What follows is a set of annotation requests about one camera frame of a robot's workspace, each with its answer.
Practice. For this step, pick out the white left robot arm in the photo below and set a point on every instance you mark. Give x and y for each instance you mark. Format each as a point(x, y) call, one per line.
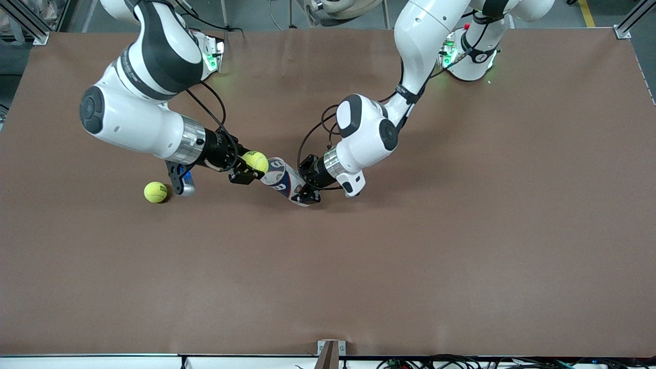
point(369, 136)

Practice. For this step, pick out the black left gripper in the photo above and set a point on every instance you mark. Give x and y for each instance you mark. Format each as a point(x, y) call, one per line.
point(315, 173)

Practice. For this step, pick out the clear plastic tennis ball can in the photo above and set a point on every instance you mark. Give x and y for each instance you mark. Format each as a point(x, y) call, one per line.
point(282, 179)

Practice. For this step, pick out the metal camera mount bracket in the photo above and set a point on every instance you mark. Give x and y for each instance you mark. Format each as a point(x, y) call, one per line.
point(330, 353)

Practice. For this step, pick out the yellow tennis ball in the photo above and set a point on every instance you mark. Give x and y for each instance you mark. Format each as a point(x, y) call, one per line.
point(155, 192)
point(255, 161)

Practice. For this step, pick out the aluminium frame post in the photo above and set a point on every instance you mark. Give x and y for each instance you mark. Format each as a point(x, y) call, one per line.
point(31, 25)
point(628, 28)

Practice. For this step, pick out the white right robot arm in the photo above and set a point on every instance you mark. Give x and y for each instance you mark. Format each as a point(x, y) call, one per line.
point(133, 123)

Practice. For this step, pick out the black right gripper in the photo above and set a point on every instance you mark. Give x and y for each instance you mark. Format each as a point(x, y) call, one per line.
point(217, 151)

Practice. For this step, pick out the grey rounded housing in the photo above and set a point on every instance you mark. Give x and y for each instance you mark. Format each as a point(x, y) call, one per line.
point(338, 7)

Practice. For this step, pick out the brown table cover sheet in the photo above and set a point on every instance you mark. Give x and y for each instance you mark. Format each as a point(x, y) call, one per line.
point(328, 287)

